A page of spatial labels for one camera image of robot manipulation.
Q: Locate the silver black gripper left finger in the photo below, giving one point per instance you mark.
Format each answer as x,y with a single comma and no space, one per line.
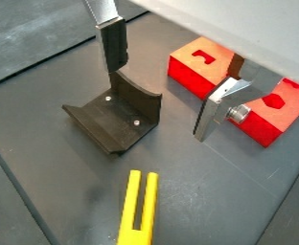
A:
113,31

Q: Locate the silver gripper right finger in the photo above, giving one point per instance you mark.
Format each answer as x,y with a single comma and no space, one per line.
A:
248,83

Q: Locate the yellow two-prong object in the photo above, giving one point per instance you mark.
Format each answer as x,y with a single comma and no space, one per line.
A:
139,211

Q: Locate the red foam shape board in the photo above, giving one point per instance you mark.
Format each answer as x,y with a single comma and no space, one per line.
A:
260,103

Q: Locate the black curved fixture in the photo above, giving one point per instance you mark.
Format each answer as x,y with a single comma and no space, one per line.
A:
119,116

